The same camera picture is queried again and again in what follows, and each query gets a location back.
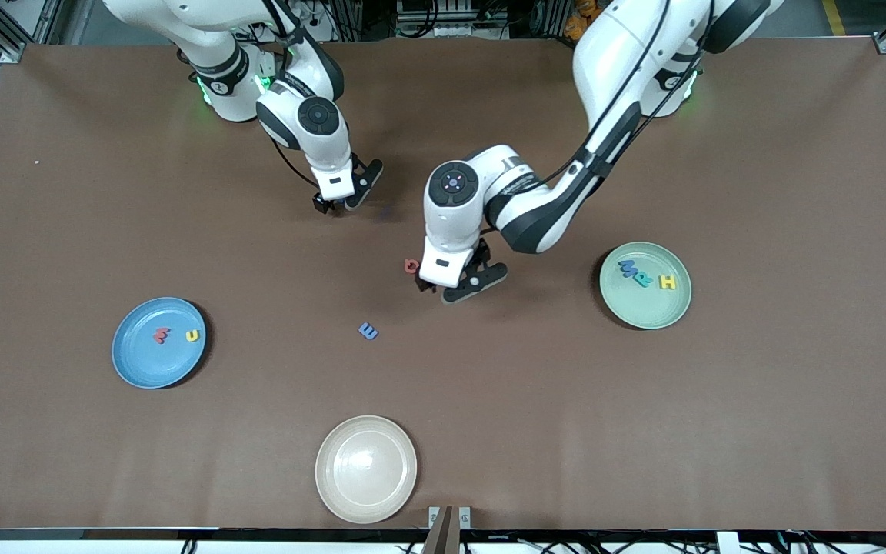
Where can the pale green round plate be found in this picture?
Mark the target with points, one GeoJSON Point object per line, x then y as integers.
{"type": "Point", "coordinates": [651, 308]}

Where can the yellow foam letter H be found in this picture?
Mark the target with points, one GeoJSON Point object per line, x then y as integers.
{"type": "Point", "coordinates": [667, 282]}

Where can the blue round plate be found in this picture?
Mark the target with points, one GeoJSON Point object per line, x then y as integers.
{"type": "Point", "coordinates": [151, 369]}

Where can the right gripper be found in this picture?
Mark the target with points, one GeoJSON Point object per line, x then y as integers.
{"type": "Point", "coordinates": [321, 204]}

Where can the grey control box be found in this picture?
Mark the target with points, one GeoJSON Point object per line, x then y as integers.
{"type": "Point", "coordinates": [451, 19]}

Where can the white power strip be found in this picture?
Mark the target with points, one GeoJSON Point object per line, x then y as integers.
{"type": "Point", "coordinates": [320, 31]}

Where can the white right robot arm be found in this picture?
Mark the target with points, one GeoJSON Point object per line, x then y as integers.
{"type": "Point", "coordinates": [204, 15]}

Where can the blue foam capital M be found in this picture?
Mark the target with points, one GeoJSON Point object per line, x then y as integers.
{"type": "Point", "coordinates": [628, 268]}

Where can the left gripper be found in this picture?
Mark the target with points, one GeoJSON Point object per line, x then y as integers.
{"type": "Point", "coordinates": [422, 285]}

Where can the beige round plate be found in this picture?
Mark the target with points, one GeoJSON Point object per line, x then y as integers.
{"type": "Point", "coordinates": [366, 469]}

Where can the teal foam letter R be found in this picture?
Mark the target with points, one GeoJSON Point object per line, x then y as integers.
{"type": "Point", "coordinates": [644, 281]}

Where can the pile of orange objects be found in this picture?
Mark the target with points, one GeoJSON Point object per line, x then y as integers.
{"type": "Point", "coordinates": [577, 19]}

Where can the periwinkle foam letter m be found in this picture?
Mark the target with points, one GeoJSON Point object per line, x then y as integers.
{"type": "Point", "coordinates": [368, 331]}

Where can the metal table edge bracket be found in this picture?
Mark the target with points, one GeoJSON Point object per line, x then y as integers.
{"type": "Point", "coordinates": [447, 531]}

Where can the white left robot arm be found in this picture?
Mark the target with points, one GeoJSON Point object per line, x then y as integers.
{"type": "Point", "coordinates": [627, 46]}

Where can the red foam letter w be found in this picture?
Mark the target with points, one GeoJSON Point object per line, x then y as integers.
{"type": "Point", "coordinates": [161, 335]}

